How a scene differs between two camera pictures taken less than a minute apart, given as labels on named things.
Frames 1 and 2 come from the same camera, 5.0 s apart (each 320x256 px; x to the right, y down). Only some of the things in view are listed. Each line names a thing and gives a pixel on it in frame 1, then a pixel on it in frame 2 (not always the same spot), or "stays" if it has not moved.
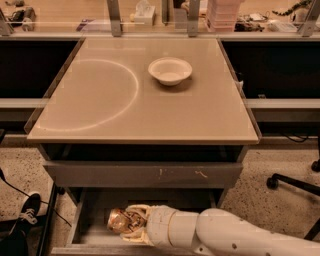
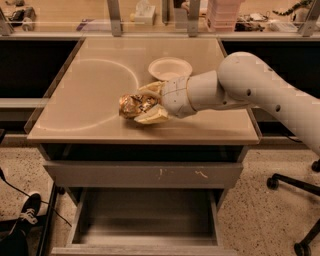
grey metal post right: x=193 y=18 stays
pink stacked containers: x=222 y=15 stays
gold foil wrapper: x=122 y=221 -> x=131 y=106
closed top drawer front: x=139 y=174 stays
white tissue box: x=144 y=14 stays
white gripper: x=157 y=224 -> x=175 y=96
